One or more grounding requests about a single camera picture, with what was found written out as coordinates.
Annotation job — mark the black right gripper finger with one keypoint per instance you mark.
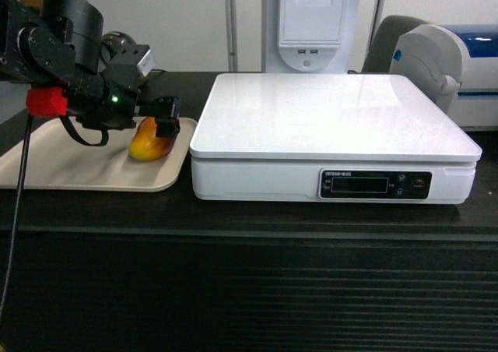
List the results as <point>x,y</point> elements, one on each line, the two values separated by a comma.
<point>165,112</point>

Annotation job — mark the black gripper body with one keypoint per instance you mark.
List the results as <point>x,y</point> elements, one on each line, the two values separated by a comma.
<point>106,99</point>

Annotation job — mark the red yellow mango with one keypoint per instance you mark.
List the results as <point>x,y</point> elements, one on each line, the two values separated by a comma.
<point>145,146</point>

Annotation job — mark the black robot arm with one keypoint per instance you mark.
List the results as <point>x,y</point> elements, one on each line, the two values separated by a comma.
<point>43,49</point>

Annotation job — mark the white checkout scale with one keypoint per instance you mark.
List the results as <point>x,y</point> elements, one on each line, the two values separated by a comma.
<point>328,138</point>

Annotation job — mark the black checkout counter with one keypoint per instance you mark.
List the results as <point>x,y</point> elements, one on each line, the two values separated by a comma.
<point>165,271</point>

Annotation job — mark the grey barcode scanner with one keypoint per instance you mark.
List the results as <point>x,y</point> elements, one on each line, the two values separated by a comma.
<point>112,43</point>

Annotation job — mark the beige plastic tray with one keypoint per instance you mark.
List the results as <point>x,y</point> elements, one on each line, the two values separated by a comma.
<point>56,162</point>

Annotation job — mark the grey office chair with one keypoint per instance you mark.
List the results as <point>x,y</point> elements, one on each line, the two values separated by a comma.
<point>382,48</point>

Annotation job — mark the white blue label printer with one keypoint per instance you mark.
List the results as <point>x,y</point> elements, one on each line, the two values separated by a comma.
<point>456,67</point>

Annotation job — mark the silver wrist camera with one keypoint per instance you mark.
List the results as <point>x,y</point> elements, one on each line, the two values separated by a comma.
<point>141,58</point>

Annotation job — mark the red wrist mount block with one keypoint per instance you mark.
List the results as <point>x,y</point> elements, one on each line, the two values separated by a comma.
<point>47,102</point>

